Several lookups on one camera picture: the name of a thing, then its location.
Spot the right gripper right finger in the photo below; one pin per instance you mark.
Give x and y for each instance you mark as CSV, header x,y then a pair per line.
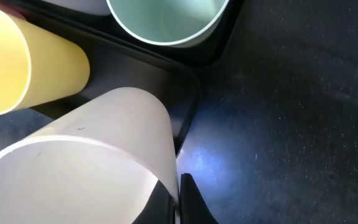
x,y
191,208

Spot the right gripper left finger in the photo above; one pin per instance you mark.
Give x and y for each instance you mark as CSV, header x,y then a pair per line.
x,y
160,208

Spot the white cup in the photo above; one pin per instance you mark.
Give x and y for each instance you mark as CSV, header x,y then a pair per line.
x,y
104,124

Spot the yellow cup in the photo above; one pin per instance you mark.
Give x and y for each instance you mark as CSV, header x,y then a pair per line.
x,y
42,68

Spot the black tray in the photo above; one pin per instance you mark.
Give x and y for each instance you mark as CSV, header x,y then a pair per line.
x,y
129,74

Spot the green cup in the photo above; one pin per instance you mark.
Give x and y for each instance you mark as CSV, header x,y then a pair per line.
x,y
166,18

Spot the grey cup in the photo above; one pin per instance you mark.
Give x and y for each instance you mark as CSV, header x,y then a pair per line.
x,y
79,6

